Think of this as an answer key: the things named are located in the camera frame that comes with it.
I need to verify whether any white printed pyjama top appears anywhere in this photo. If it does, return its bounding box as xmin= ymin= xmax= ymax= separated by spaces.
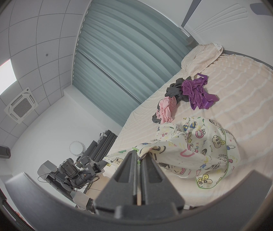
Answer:
xmin=103 ymin=116 xmax=240 ymax=189

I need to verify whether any dark grey sofa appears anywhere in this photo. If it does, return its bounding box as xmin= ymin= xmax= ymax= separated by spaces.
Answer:
xmin=85 ymin=130 xmax=118 ymax=164

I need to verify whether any dark grey garment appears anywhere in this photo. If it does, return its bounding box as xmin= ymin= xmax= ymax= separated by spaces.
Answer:
xmin=165 ymin=77 xmax=192 ymax=103

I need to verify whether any ceiling light panel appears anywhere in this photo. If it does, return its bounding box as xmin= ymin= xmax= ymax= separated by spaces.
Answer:
xmin=0 ymin=59 xmax=17 ymax=96

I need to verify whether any cream pillow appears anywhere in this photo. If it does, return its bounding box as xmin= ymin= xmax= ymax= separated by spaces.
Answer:
xmin=181 ymin=42 xmax=224 ymax=80

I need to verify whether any grey bedside table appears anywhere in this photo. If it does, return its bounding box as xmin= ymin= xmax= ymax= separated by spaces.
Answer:
xmin=186 ymin=36 xmax=199 ymax=49

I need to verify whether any purple garment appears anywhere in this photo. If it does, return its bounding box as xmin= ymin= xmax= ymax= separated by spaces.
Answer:
xmin=181 ymin=73 xmax=219 ymax=111

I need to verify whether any bed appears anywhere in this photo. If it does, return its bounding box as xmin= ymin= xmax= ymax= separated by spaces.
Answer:
xmin=98 ymin=0 xmax=273 ymax=211

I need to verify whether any blue-green curtain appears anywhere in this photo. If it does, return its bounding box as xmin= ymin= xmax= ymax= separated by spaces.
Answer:
xmin=72 ymin=50 xmax=142 ymax=129
xmin=87 ymin=0 xmax=192 ymax=103

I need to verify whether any pink garment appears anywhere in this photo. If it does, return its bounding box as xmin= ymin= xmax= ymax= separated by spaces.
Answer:
xmin=155 ymin=96 xmax=177 ymax=124

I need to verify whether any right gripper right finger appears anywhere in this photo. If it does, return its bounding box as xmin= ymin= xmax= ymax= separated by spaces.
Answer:
xmin=141 ymin=152 xmax=185 ymax=214

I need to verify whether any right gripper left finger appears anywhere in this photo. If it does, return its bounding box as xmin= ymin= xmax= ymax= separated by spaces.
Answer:
xmin=94 ymin=150 xmax=138 ymax=214

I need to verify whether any ceiling air conditioner vent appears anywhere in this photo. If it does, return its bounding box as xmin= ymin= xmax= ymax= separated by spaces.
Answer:
xmin=4 ymin=88 xmax=39 ymax=124

